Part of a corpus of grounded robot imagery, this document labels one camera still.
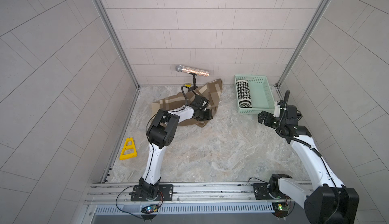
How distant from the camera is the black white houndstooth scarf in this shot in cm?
101

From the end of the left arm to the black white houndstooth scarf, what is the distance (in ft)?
0.77

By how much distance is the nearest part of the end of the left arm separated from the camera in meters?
0.81
